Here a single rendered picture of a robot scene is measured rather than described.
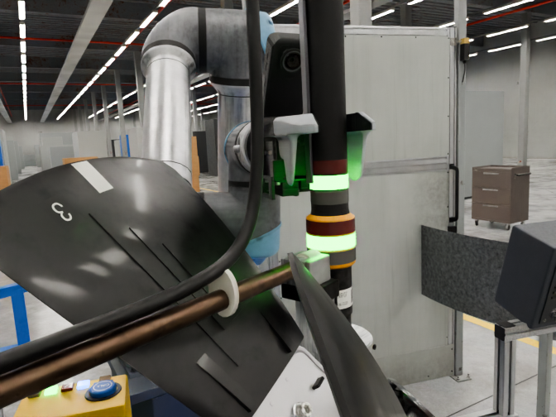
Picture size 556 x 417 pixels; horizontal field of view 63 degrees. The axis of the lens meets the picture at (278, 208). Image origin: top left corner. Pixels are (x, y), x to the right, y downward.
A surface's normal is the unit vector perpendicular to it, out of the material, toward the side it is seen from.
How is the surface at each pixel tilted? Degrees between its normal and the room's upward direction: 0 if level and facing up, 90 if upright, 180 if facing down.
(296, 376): 54
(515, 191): 90
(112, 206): 49
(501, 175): 90
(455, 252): 90
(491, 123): 90
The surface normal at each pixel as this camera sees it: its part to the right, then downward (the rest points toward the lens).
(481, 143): 0.48, 0.11
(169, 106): 0.25, -0.54
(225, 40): 0.17, 0.31
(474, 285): -0.86, 0.12
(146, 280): 0.60, -0.56
